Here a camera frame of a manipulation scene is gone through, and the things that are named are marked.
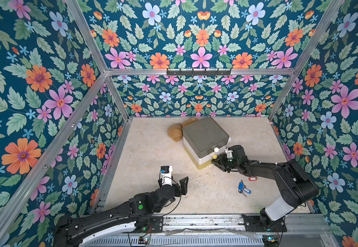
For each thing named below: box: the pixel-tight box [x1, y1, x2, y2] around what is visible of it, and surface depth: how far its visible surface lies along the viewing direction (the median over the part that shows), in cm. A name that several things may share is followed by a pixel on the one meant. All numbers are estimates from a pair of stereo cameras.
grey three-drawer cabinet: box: [182, 116, 231, 170], surface depth 84 cm
